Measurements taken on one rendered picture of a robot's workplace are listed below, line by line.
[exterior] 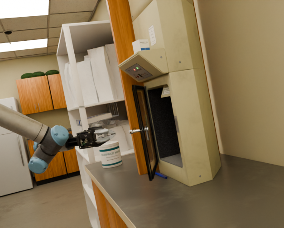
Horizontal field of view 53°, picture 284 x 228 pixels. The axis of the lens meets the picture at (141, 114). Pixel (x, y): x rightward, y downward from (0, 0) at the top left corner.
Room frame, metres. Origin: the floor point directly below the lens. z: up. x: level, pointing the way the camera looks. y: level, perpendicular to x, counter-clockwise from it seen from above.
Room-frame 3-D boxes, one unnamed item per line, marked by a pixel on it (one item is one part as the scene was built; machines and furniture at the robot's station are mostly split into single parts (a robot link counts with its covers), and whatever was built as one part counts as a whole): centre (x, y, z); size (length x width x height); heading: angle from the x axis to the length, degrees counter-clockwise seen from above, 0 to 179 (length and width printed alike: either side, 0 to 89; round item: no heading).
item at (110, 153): (1.84, 0.25, 1.02); 0.13 x 0.13 x 0.15
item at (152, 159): (1.29, -0.01, 1.19); 0.30 x 0.01 x 0.40; 171
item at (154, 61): (1.29, -0.03, 1.46); 0.32 x 0.12 x 0.10; 18
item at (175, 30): (1.34, -0.21, 1.33); 0.32 x 0.25 x 0.77; 18
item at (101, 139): (1.24, 0.18, 1.18); 0.09 x 0.06 x 0.03; 81
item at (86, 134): (1.26, 0.28, 1.20); 0.12 x 0.09 x 0.08; 81
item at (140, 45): (1.23, -0.05, 1.54); 0.05 x 0.05 x 0.06; 36
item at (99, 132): (1.24, 0.18, 1.21); 0.09 x 0.06 x 0.03; 81
